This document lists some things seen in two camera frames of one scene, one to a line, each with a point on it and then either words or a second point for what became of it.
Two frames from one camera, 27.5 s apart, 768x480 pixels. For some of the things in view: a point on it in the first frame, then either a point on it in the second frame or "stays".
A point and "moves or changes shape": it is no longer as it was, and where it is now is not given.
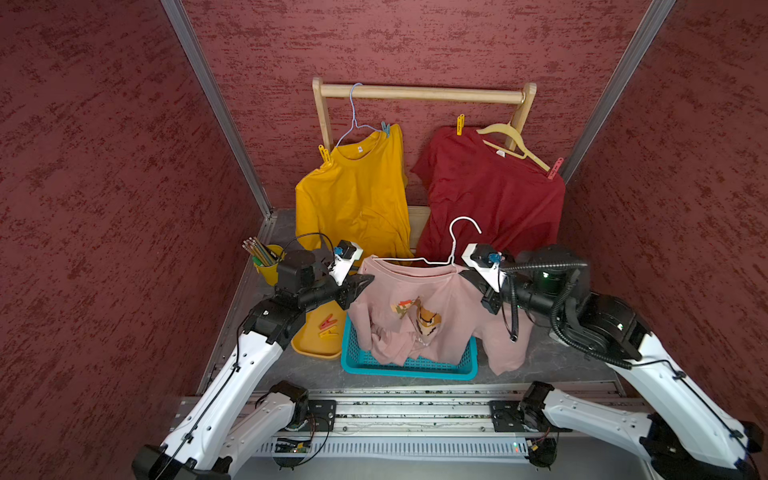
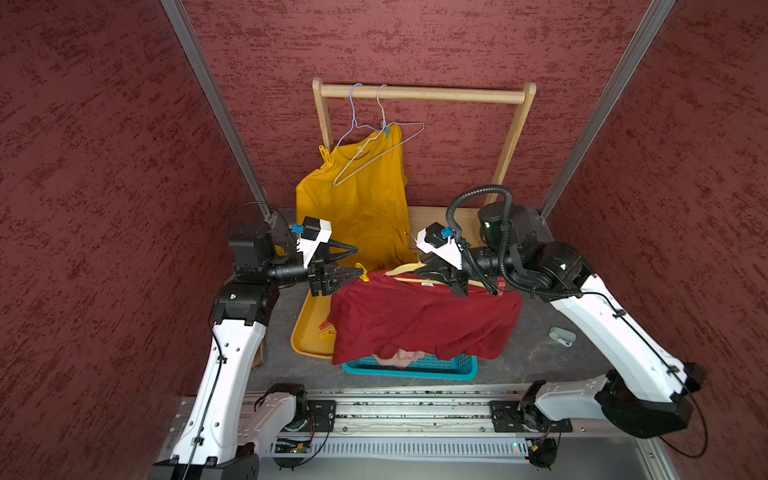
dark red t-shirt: [479, 197] -> [374, 312]
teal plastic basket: [462, 365] stays
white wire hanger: [434, 262] -> [391, 148]
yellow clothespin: [460, 124] -> [364, 275]
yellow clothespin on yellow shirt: [324, 153] stays
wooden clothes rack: [325, 95] stays
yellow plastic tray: [307, 339] stays
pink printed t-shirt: [434, 312] moves or changes shape
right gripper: [491, 297] -> [457, 278]
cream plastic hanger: [517, 133] -> [417, 266]
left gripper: [351, 289] -> [320, 276]
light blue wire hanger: [354, 118] stays
